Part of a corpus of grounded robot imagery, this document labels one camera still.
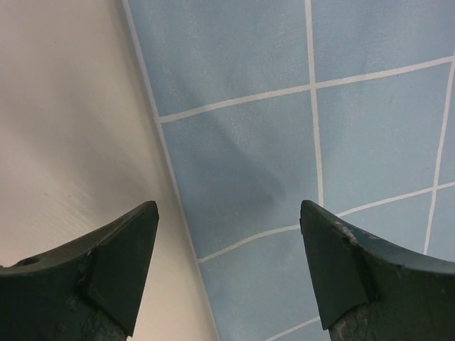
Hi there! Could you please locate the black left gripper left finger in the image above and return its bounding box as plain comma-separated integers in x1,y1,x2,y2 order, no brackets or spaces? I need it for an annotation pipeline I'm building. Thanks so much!
1,201,159,340

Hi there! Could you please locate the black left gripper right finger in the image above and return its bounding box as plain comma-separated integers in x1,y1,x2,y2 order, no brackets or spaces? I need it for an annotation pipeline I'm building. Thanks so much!
300,200,454,341

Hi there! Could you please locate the blue checked cloth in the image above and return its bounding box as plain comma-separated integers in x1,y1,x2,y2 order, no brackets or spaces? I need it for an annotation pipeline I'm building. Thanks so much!
124,1,454,340

